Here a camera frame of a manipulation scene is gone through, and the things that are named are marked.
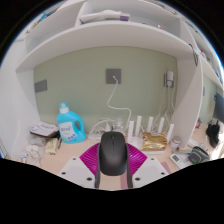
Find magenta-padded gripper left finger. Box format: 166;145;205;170
57;142;102;190

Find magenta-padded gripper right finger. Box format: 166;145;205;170
125;143;170;190

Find black computer mouse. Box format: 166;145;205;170
97;131;129;178

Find white power strip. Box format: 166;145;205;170
88;133;103;140

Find gold foil bag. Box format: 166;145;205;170
141;131;168;152

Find white router with antennas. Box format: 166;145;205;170
126;115;176;154

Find blue detergent bottle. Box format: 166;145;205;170
55;102;87;145

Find clear bottle with white label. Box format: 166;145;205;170
112;116;127;138

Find small beige box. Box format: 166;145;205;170
45;137;59;156

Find white remote control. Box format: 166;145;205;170
169;152;188;170

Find small white jar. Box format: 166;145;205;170
170;135;183;153

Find crumpled clear plastic bags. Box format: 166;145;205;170
24;136;48;161

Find white printed sachet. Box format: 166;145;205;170
19;152;28;164

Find black monitor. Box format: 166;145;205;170
213;92;224;124

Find white cable from wall socket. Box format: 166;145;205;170
106;76;133;129

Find grey wall socket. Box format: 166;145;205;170
105;68;122;85

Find white wall charger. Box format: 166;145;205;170
164;69;175;89

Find grey wall plate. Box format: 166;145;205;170
34;79;48;94

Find white wall shelf unit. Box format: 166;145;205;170
14;0;224;151

